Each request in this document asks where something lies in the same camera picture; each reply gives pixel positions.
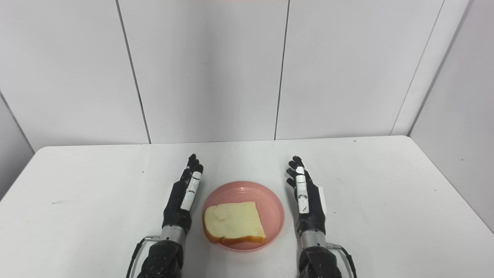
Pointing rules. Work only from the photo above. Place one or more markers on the pink round plate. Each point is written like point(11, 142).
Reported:
point(270, 208)

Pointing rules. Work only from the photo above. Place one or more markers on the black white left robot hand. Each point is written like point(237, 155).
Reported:
point(179, 204)

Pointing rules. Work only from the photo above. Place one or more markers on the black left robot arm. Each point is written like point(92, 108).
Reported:
point(164, 258)

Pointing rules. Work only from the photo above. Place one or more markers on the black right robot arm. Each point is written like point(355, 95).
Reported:
point(318, 260)

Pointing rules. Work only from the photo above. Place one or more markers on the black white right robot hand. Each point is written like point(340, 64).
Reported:
point(313, 212)

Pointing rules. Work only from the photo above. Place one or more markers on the slice of white bread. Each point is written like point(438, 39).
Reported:
point(235, 222)

